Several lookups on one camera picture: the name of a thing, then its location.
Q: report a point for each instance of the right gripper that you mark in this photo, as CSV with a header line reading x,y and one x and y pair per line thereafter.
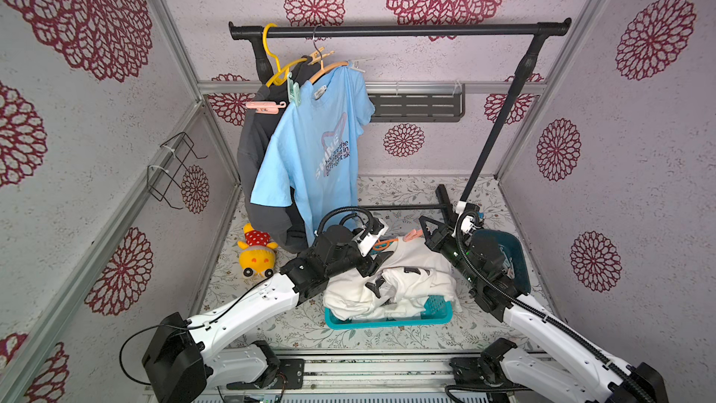
x,y
441,237

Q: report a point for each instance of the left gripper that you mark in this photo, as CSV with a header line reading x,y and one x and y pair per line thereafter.
x,y
373,265

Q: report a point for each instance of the pink clothespin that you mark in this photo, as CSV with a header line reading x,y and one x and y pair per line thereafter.
x,y
413,235
266,108

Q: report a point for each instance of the orange plastic hanger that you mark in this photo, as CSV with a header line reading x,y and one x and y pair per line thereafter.
x,y
383,245

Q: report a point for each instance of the white t-shirt black print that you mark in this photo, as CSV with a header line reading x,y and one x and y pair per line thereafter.
x,y
400,288

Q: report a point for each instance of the dark grey t-shirt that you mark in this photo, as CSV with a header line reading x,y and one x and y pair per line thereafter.
x,y
284,224

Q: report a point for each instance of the light blue garment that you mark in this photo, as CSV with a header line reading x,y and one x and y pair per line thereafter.
x,y
312,159

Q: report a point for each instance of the grey clothespin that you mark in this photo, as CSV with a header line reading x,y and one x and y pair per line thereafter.
x,y
356,66

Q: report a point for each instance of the mint green clothespin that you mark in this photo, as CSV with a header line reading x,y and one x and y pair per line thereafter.
x,y
293,92

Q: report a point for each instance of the wooden hanger metal hook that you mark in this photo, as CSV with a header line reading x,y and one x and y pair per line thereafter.
x,y
324,68

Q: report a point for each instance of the yellow plastic hanger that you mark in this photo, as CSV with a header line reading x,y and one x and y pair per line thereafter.
x,y
281,71

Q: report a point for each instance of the beige clothespin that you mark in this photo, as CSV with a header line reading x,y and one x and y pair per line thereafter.
x,y
319,55

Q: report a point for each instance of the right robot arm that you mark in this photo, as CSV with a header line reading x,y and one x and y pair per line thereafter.
x,y
494,266

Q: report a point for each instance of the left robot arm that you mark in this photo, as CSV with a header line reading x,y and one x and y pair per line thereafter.
x,y
187,355

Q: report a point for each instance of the colourful clothespins pile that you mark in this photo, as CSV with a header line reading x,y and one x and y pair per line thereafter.
x,y
509,268

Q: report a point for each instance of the teal laundry basket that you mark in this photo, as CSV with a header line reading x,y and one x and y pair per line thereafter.
x,y
436,312

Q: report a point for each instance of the dark teal clothespin bin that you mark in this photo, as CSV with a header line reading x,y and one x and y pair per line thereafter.
x,y
510,246

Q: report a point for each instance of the yellow plush toy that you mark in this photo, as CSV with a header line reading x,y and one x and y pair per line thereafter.
x,y
257,256

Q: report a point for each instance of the black clothes rack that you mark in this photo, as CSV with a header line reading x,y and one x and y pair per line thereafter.
x,y
540,33

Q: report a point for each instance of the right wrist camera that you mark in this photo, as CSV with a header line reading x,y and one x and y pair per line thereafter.
x,y
469,218

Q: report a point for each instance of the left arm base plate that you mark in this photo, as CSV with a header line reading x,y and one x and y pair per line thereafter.
x,y
288,375

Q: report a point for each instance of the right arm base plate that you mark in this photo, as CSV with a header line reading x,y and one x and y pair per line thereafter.
x,y
478,373

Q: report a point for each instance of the black wall shelf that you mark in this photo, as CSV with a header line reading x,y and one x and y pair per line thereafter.
x,y
442,105

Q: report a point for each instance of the black wire wall basket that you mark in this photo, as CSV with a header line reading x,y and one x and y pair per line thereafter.
x,y
179,181

